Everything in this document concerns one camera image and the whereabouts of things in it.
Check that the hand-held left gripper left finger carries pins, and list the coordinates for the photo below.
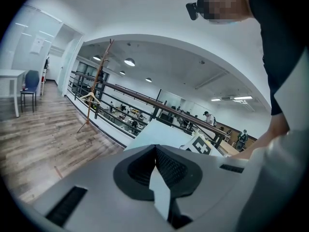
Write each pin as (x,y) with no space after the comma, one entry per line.
(135,175)

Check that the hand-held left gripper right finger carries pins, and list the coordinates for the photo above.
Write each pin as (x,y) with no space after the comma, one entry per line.
(178,175)

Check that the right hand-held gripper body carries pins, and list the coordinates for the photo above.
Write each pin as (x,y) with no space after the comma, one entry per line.
(200,146)

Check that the person's right forearm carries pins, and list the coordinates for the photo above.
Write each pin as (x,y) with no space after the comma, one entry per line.
(272,132)

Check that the light wooden desk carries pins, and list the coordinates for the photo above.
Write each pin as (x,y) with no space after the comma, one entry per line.
(228,149)

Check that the brown wooden back counter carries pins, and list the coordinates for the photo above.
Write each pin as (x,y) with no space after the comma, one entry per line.
(229,128)

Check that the ceiling tube light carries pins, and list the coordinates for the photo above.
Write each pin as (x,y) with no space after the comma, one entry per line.
(215,99)
(242,97)

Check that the black pendant lamp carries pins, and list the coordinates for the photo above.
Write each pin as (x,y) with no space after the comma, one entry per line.
(97,57)
(148,79)
(122,72)
(129,62)

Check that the black railing wooden handrail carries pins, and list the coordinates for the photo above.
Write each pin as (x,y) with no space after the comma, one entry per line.
(125,90)

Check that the wooden clothes hanger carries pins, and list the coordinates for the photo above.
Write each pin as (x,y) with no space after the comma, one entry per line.
(89,94)

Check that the wooden coat rack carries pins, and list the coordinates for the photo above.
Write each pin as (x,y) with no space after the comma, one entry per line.
(97,74)

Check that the black framed glass partition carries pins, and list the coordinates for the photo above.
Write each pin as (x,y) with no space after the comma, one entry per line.
(84,69)

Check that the frosted glass door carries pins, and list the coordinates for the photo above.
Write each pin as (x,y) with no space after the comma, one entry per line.
(67,69)

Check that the person's black shirt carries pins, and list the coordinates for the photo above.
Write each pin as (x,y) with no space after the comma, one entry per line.
(282,45)

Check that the blue chair black legs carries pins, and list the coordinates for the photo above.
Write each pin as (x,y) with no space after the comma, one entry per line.
(31,78)

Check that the person's head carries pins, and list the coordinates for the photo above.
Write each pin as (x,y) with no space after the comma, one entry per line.
(222,4)

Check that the white desk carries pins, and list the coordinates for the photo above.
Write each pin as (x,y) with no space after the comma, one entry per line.
(9,72)

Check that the white paper notice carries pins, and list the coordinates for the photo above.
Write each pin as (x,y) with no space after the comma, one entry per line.
(37,45)

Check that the black head-worn camera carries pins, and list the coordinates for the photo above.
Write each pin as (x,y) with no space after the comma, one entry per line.
(193,10)

